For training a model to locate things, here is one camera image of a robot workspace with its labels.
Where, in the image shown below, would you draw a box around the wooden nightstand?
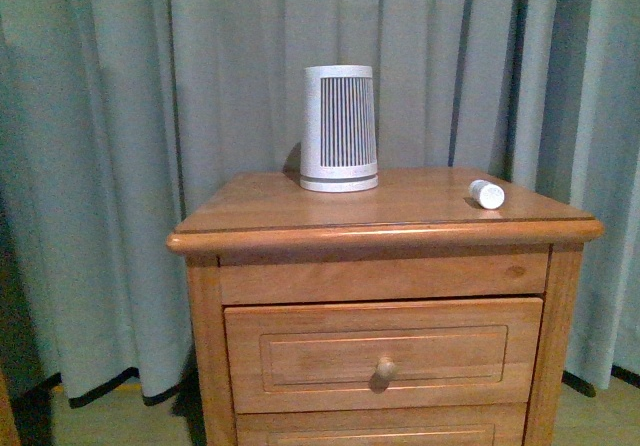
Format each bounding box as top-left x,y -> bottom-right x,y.
167,168 -> 603,445

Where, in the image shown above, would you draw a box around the white medicine bottle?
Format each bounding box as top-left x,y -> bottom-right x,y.
469,179 -> 505,210

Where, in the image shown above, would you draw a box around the grey curtain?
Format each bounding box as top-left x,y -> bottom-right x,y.
1,0 -> 639,398

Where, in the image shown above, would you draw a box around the wooden bed frame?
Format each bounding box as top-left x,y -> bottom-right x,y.
0,372 -> 21,446

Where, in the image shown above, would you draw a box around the white cylindrical air purifier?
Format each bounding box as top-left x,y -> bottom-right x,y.
300,65 -> 378,193

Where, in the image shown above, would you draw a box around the wooden drawer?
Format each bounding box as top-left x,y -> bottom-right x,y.
237,404 -> 526,445
225,298 -> 542,413

